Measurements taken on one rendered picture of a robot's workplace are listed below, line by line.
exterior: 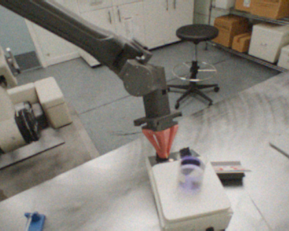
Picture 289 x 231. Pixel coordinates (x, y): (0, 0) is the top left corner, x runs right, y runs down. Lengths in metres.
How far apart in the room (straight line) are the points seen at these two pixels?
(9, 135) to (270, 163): 0.97
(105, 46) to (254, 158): 0.45
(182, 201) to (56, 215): 0.28
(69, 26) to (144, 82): 0.17
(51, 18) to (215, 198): 0.42
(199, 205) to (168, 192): 0.06
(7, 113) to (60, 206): 0.63
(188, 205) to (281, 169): 0.29
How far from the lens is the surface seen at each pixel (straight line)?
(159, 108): 0.45
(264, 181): 0.58
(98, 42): 0.44
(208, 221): 0.43
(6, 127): 1.08
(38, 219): 0.55
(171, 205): 0.40
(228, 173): 0.54
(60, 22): 0.43
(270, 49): 2.69
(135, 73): 0.39
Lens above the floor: 1.19
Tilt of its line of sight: 39 degrees down
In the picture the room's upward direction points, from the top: 6 degrees counter-clockwise
